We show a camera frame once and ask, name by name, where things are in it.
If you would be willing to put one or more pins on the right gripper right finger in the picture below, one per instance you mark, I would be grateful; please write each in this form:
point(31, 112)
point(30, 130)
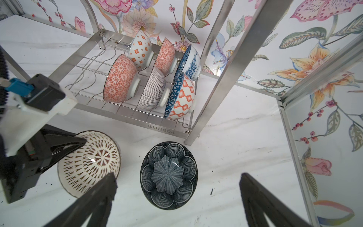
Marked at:
point(259, 204)

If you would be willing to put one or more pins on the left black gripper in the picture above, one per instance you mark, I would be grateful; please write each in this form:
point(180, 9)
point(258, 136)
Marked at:
point(45, 149)

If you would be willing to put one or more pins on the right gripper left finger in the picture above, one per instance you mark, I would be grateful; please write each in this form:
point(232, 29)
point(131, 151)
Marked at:
point(93, 207)

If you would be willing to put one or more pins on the purple striped bowl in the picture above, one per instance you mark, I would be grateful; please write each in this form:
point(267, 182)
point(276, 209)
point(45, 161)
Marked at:
point(155, 93)

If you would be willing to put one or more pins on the grey green pattern bowl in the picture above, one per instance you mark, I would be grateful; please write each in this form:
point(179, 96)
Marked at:
point(140, 52)

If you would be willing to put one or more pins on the blue triangle pattern bowl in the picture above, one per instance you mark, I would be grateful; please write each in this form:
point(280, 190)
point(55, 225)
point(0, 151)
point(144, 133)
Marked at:
point(182, 98)

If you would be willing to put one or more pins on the green leaf pattern bowl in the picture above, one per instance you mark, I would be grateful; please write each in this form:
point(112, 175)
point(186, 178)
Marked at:
point(166, 56)

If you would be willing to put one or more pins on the blue white floral bowl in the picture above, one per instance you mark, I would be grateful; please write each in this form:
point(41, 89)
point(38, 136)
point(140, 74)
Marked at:
point(189, 64)

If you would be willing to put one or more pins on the steel two-tier dish rack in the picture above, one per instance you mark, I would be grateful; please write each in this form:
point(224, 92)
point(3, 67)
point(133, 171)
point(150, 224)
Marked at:
point(138, 95)

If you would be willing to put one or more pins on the brown white sunburst bowl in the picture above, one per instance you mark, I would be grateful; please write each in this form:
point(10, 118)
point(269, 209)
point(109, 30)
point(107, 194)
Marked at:
point(80, 170)

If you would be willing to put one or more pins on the dark blue petal bowl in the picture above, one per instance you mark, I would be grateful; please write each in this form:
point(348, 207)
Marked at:
point(169, 175)

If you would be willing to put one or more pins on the right aluminium frame post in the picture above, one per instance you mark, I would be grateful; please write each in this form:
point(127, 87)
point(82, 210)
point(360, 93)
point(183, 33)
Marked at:
point(323, 121)

